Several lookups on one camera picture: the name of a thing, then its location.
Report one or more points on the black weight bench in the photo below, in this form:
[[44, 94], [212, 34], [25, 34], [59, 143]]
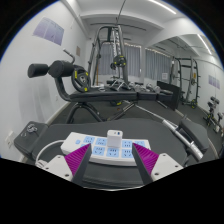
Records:
[[100, 96]]

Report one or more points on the grey window curtain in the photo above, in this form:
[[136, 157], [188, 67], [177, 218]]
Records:
[[133, 60], [158, 65]]

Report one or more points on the black box panel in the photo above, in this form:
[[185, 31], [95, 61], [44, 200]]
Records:
[[168, 95]]

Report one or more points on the chrome dumbbells group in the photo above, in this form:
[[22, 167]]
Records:
[[146, 88]]

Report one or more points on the grey smith machine rack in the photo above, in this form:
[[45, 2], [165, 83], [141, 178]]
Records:
[[119, 40]]

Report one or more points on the dumbbell stand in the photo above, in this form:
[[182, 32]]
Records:
[[213, 103]]

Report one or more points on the black yellow-marked weight plate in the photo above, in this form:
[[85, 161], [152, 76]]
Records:
[[80, 80], [119, 61]]

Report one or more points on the small brown wall board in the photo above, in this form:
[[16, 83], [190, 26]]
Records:
[[78, 51]]

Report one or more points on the small purple wall poster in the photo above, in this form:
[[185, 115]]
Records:
[[214, 81]]

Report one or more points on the silver barbell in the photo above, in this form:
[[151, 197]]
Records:
[[186, 141]]

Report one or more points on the black seat pad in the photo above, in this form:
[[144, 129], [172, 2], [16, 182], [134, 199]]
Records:
[[195, 131]]

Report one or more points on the white wall socket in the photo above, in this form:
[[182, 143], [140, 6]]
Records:
[[10, 140]]

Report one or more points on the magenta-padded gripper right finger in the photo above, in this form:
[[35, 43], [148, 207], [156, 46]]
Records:
[[165, 165]]

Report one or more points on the black power rack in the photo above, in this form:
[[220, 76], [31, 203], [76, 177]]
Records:
[[192, 80]]

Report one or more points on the white ceiling strip lights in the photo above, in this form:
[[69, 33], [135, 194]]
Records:
[[163, 6]]

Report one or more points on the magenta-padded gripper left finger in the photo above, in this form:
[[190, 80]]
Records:
[[59, 166]]

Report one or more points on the small black pad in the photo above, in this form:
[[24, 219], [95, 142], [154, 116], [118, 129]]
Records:
[[28, 143]]

